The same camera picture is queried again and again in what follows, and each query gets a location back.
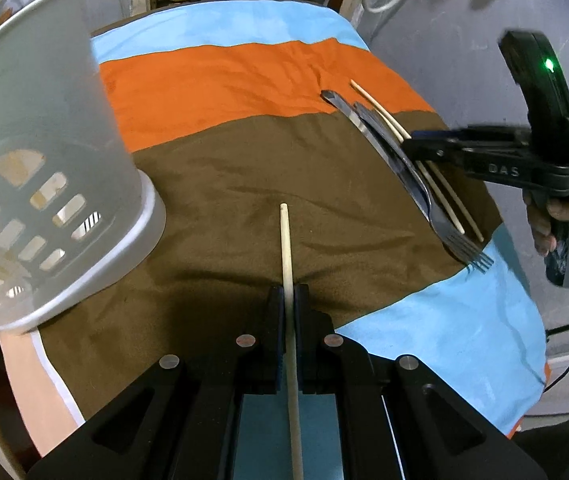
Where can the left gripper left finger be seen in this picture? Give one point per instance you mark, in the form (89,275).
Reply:
(181,418)

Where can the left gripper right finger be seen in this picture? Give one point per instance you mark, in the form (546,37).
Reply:
(397,418)

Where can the ornate silver fork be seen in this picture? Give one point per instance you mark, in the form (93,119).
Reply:
(457,244)

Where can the person's right hand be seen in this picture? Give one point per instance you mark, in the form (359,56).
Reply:
(540,219)

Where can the white plastic utensil caddy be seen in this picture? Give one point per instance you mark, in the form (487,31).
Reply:
(76,214)

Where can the striped colourful table cloth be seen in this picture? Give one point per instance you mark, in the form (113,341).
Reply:
(220,105)

